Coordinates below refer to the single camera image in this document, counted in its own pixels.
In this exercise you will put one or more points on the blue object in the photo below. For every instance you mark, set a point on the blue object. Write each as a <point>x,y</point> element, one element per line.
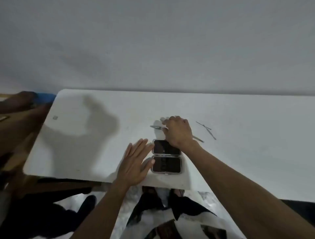
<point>44,98</point>

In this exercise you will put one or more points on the brown wooden furniture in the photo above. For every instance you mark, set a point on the brown wooden furniture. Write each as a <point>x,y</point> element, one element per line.
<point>17,128</point>

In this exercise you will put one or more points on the person's left little finger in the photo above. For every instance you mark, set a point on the person's left little finger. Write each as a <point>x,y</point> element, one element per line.
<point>130,150</point>

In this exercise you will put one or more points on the thin metal rod tool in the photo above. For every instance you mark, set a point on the thin metal rod tool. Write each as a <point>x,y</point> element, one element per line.
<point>203,125</point>

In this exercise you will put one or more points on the silver metal tweezers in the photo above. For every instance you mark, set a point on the silver metal tweezers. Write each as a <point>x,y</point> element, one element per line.
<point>157,127</point>

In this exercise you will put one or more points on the person's right forearm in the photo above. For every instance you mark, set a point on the person's right forearm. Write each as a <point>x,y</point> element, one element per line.
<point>233,187</point>

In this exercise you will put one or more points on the black and white patterned garment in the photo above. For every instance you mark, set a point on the black and white patterned garment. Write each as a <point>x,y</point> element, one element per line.
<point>187,221</point>

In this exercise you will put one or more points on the thin metal pick tool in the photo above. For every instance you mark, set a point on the thin metal pick tool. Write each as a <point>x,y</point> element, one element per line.
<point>210,133</point>

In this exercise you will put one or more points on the black smartphone in clear case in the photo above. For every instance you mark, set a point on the black smartphone in clear case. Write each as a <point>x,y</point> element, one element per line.
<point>162,148</point>
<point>167,164</point>

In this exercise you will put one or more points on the person's left thumb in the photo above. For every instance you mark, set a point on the person's left thumb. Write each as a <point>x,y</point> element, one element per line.
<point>149,164</point>

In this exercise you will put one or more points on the person's left forearm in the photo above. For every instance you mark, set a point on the person's left forearm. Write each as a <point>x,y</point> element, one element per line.
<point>103,211</point>

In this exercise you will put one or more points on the person's left middle finger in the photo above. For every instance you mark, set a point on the person's left middle finger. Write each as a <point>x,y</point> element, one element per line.
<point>142,147</point>

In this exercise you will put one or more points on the person's left hand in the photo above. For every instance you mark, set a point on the person's left hand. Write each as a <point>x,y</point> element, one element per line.
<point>131,167</point>

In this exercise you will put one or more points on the person's right hand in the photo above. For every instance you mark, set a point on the person's right hand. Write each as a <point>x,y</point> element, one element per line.
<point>178,133</point>

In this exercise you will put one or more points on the black cloth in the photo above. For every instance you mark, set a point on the black cloth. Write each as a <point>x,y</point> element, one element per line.
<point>49,216</point>

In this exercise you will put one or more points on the person's right fingers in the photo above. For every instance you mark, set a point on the person's right fingers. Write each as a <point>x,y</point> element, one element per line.
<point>168,122</point>

